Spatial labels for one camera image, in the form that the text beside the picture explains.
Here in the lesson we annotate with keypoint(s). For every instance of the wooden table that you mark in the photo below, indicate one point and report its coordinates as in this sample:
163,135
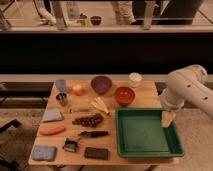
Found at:
108,124

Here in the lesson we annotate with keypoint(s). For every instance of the yellow banana bunch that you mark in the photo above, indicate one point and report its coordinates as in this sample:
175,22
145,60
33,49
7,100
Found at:
99,104

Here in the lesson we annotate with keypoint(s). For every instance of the blue-grey cloth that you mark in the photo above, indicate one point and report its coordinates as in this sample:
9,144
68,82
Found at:
52,115

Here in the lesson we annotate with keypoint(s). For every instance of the metal utensil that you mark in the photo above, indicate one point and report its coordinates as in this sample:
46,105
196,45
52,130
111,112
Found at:
73,110

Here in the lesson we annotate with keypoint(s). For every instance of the blue-grey plastic cup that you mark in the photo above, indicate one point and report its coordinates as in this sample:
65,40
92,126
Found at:
61,85

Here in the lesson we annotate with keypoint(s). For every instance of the white paper cup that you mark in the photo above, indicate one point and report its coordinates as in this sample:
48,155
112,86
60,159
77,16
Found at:
135,79

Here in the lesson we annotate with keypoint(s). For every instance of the green plastic tray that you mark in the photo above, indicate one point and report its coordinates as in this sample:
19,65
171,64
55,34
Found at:
139,134

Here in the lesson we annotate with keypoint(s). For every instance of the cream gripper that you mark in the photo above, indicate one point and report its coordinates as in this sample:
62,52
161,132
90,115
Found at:
167,118

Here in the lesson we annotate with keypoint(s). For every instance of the purple bowl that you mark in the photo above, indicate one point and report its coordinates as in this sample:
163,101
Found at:
101,84

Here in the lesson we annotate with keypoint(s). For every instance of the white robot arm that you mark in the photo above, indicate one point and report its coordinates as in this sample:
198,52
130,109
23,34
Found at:
186,84

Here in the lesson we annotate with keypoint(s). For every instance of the small metal cup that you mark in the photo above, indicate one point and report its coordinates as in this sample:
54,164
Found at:
61,98

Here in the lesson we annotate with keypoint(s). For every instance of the bunch of dark grapes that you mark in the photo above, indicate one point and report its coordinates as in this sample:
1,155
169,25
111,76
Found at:
89,121

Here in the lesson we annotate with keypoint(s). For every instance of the blue sponge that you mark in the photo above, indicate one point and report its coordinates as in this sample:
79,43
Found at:
44,153

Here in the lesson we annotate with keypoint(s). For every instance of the orange carrot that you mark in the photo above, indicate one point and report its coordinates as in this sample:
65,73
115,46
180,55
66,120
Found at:
53,131

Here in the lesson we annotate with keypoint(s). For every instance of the black rectangular block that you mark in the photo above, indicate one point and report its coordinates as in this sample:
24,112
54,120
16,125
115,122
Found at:
96,153

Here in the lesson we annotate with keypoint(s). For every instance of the red bowl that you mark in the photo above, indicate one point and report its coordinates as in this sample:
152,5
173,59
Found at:
124,96

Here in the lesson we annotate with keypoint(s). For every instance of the dark bowl in background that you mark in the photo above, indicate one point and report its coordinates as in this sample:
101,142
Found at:
96,20

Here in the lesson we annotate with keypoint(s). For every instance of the small metal binder clip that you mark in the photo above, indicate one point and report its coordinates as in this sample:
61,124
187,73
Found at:
71,145

